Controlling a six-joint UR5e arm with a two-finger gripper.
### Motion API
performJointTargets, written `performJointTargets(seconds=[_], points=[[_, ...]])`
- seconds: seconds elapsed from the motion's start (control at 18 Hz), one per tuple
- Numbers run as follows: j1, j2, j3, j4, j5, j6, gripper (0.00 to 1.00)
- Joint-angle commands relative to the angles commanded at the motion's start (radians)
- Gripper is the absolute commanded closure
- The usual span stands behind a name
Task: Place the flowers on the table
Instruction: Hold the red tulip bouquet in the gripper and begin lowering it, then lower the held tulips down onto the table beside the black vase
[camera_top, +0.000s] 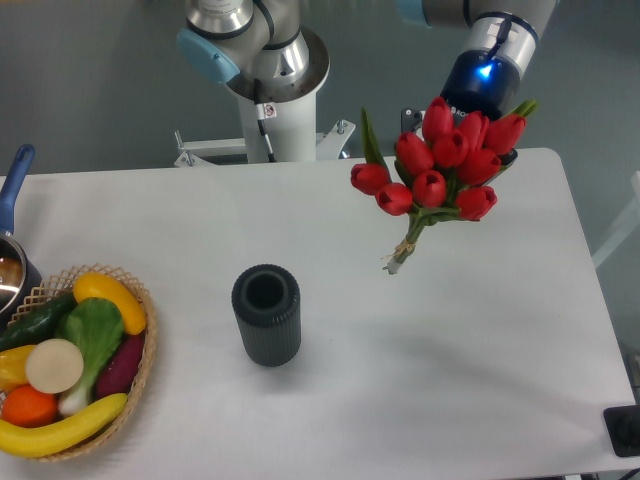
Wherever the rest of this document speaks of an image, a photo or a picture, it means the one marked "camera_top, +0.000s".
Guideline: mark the yellow banana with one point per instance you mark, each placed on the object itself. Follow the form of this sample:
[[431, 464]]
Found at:
[[64, 434]]

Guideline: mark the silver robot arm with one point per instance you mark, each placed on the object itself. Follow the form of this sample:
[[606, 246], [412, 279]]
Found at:
[[506, 30]]

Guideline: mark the beige round radish slice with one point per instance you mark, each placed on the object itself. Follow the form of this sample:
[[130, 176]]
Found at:
[[54, 366]]

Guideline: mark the woven wicker basket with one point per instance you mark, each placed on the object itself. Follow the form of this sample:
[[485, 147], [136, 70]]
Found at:
[[63, 282]]

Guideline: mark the white frame at right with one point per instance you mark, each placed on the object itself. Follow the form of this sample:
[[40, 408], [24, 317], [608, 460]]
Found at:
[[625, 223]]

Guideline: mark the blue handled saucepan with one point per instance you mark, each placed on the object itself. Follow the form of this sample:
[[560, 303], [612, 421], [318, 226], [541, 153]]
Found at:
[[18, 275]]

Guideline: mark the yellow bell pepper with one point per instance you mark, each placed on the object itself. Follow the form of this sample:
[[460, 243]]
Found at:
[[13, 367]]

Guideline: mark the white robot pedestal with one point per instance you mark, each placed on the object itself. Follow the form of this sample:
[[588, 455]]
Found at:
[[276, 94]]

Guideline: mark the black device at table edge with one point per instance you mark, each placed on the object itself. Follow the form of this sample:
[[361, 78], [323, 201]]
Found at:
[[623, 429]]

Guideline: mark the dark grey ribbed vase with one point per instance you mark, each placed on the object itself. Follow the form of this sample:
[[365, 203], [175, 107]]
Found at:
[[266, 301]]

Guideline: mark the green cucumber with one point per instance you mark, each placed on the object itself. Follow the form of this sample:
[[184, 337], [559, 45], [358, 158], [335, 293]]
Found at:
[[39, 324]]

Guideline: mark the purple sweet potato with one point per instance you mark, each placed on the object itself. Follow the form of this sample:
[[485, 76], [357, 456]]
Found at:
[[120, 372]]

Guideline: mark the orange fruit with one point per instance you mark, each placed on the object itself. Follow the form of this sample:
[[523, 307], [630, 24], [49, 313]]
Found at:
[[29, 408]]

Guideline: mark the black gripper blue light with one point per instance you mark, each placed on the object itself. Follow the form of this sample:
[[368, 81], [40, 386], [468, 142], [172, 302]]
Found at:
[[475, 83]]

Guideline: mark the red tulip bouquet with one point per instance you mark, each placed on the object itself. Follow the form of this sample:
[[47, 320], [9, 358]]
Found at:
[[444, 170]]

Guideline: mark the green bok choy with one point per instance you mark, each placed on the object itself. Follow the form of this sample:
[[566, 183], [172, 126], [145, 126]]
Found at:
[[95, 327]]

